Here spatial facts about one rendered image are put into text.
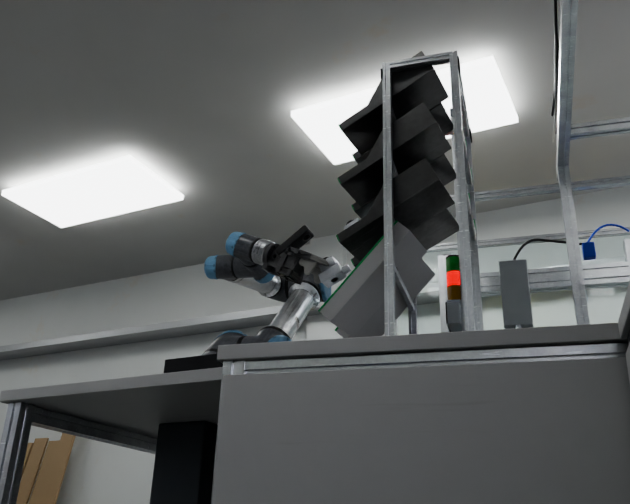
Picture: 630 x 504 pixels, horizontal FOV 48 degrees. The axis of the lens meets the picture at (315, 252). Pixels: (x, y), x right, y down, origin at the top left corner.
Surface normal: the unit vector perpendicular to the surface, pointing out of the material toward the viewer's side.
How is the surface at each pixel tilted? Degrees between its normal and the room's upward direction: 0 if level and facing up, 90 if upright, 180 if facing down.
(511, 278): 90
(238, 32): 180
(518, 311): 90
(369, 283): 135
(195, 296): 90
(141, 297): 90
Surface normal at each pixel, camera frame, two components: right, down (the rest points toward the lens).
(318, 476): -0.28, -0.40
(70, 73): -0.03, 0.91
